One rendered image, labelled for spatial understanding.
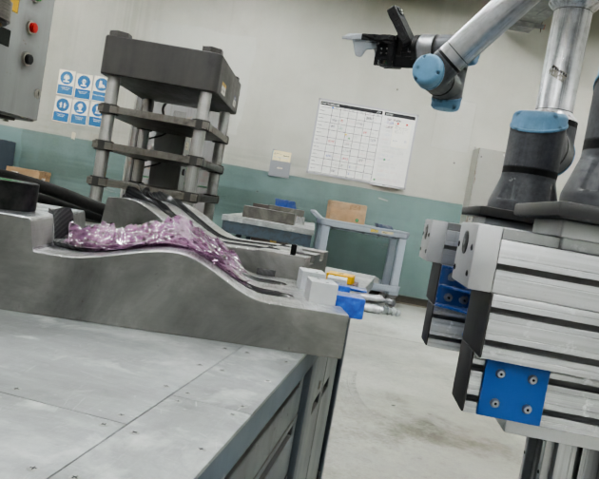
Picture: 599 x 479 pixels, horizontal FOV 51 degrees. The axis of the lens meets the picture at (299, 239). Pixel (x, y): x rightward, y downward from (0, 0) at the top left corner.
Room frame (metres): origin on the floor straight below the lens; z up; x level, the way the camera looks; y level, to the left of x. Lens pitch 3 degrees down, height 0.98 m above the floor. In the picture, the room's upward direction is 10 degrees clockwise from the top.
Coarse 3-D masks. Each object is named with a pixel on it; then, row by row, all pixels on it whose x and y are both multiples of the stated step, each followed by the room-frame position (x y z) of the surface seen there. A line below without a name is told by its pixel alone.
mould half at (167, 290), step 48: (0, 240) 0.70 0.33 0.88; (48, 240) 0.77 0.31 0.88; (0, 288) 0.71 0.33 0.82; (48, 288) 0.71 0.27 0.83; (96, 288) 0.72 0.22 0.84; (144, 288) 0.72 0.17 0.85; (192, 288) 0.73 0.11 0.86; (240, 288) 0.75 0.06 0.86; (288, 288) 0.89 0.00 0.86; (192, 336) 0.73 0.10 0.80; (240, 336) 0.74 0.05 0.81; (288, 336) 0.74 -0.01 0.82; (336, 336) 0.75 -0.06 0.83
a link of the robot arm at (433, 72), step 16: (496, 0) 1.43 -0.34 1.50; (512, 0) 1.41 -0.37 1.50; (528, 0) 1.41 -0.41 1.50; (480, 16) 1.45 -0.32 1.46; (496, 16) 1.43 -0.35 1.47; (512, 16) 1.43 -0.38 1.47; (464, 32) 1.46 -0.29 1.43; (480, 32) 1.44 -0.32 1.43; (496, 32) 1.45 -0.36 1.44; (448, 48) 1.48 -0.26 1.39; (464, 48) 1.46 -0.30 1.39; (480, 48) 1.47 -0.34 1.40; (416, 64) 1.49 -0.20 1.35; (432, 64) 1.47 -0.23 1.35; (448, 64) 1.48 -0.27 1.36; (464, 64) 1.48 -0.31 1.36; (416, 80) 1.49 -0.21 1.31; (432, 80) 1.47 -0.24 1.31; (448, 80) 1.50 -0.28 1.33
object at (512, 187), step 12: (504, 168) 1.38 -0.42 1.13; (516, 168) 1.35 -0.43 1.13; (528, 168) 1.33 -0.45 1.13; (540, 168) 1.33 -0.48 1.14; (504, 180) 1.37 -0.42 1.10; (516, 180) 1.34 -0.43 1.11; (528, 180) 1.33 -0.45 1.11; (540, 180) 1.33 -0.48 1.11; (552, 180) 1.34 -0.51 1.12; (504, 192) 1.35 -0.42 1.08; (516, 192) 1.33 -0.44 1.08; (528, 192) 1.32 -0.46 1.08; (540, 192) 1.32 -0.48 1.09; (552, 192) 1.35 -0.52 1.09; (492, 204) 1.37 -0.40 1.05; (504, 204) 1.34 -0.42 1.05
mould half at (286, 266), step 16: (112, 208) 1.11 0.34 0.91; (128, 208) 1.11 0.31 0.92; (144, 208) 1.10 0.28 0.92; (176, 208) 1.24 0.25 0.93; (192, 208) 1.34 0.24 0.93; (208, 224) 1.30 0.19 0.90; (224, 240) 1.19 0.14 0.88; (256, 240) 1.32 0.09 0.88; (240, 256) 1.07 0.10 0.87; (256, 256) 1.06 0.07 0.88; (272, 256) 1.06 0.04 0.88; (288, 256) 1.05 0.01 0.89; (304, 256) 1.08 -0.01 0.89; (256, 272) 1.06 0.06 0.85; (288, 272) 1.05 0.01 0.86
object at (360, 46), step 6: (342, 36) 1.72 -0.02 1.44; (348, 36) 1.71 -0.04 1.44; (354, 36) 1.70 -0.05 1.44; (360, 36) 1.70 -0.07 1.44; (354, 42) 1.71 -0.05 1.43; (360, 42) 1.71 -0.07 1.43; (366, 42) 1.71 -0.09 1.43; (354, 48) 1.71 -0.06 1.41; (360, 48) 1.71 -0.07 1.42; (366, 48) 1.71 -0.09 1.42; (372, 48) 1.71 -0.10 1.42; (360, 54) 1.71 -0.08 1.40
